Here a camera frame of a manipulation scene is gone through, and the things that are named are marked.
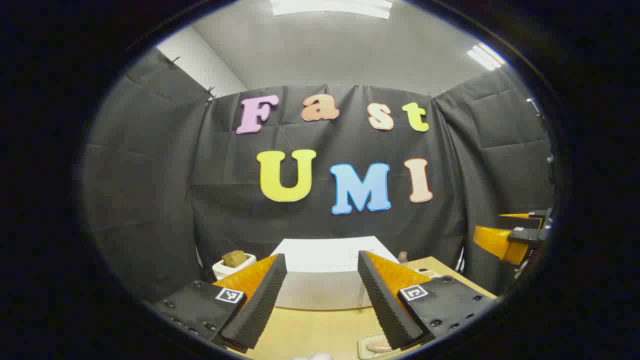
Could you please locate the small pale plate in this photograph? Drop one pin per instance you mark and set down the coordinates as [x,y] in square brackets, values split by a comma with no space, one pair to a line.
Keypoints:
[363,347]

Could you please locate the brown toast slice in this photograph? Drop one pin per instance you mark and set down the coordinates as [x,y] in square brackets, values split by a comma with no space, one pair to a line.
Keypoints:
[234,258]

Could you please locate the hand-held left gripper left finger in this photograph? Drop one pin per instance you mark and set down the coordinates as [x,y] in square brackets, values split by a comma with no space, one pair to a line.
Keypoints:
[260,305]

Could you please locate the white toaster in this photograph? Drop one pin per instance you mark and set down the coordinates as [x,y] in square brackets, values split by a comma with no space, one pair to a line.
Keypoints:
[225,270]

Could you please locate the small ceiling light panel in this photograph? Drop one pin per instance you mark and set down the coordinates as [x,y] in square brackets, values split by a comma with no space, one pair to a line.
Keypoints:
[485,56]

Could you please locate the white microwave oven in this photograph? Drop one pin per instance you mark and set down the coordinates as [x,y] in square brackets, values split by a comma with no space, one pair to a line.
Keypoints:
[320,275]

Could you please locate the long ceiling light panel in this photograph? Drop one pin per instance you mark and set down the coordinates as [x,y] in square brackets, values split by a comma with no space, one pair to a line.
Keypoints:
[330,7]

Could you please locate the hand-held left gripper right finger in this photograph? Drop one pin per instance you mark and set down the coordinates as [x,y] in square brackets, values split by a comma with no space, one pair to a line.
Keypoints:
[385,305]

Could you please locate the black backdrop cloth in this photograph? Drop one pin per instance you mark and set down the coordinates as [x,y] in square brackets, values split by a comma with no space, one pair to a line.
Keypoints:
[150,190]

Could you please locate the white divided seed dish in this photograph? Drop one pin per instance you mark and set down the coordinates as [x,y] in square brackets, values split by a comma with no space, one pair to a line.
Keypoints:
[429,273]

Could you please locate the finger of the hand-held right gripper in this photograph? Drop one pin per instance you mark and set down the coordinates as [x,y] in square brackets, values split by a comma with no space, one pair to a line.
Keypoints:
[525,215]
[497,242]

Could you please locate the clear bottle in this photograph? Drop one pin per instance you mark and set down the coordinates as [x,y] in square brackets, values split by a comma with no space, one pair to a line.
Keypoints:
[403,258]

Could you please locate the sesame cream bread roll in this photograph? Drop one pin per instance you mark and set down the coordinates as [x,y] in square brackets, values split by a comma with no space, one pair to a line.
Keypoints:
[377,346]

